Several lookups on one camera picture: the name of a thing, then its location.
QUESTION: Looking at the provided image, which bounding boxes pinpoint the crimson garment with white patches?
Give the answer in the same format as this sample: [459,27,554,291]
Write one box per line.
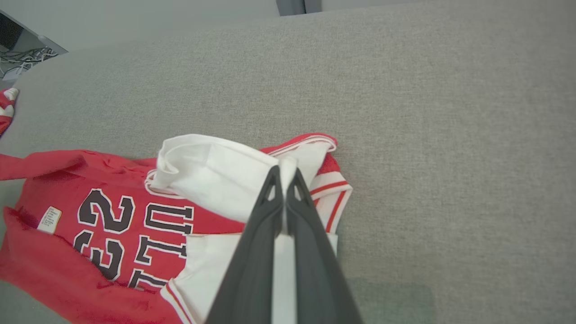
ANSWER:
[0,88,19,135]

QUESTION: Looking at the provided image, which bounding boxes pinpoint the bright red white number jersey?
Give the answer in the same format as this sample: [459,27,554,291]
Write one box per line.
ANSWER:
[0,133,353,324]

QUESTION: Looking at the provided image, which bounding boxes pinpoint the grey partition post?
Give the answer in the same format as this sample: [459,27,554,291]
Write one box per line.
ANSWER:
[275,0,323,17]

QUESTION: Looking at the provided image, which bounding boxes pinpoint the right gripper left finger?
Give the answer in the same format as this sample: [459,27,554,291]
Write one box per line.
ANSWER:
[205,165,285,324]

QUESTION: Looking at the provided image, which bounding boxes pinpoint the tangled white cables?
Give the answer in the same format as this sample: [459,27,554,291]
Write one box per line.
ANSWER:
[0,47,59,81]

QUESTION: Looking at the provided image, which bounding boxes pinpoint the dark grey-framed panel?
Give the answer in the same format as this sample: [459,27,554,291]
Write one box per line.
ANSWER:
[0,10,69,57]

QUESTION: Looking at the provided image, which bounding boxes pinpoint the grey fabric upholstered surface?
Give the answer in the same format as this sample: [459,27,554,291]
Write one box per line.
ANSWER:
[0,0,576,324]

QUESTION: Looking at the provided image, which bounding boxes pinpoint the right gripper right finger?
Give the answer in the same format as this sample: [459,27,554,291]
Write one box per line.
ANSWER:
[285,168,364,324]

